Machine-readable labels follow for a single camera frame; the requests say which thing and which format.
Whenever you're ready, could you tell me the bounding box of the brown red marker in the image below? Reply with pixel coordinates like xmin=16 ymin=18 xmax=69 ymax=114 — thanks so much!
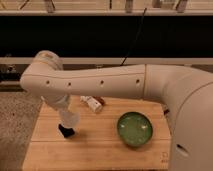
xmin=94 ymin=97 xmax=105 ymax=105

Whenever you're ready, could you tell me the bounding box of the black eraser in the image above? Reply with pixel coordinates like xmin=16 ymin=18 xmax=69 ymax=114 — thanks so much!
xmin=58 ymin=124 xmax=75 ymax=138

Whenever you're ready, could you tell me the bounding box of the green bowl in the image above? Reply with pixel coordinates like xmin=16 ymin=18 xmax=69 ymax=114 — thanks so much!
xmin=117 ymin=112 xmax=153 ymax=148

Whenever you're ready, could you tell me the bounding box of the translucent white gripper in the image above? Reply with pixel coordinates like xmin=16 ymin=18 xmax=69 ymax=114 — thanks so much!
xmin=48 ymin=95 xmax=70 ymax=116

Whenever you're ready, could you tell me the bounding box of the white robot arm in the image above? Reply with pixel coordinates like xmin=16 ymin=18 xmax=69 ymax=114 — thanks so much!
xmin=20 ymin=50 xmax=213 ymax=171

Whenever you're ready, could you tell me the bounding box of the black hanging cable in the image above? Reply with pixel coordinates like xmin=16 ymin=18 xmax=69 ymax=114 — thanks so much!
xmin=119 ymin=7 xmax=148 ymax=66

